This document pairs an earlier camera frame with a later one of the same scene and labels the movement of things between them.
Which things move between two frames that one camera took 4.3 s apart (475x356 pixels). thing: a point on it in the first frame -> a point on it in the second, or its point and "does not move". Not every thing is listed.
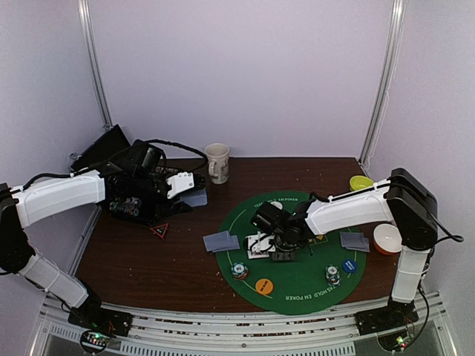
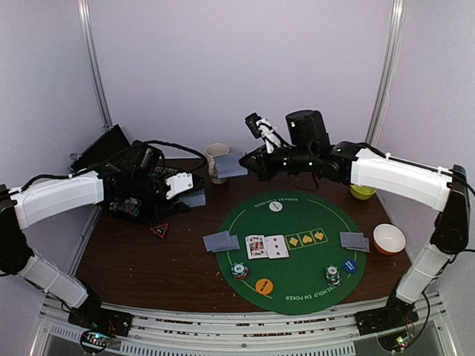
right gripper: x=283 y=251 -> x=263 y=167
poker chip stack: x=332 y=274 does not move
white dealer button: x=277 y=204 does not move
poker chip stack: x=240 y=271 does not move
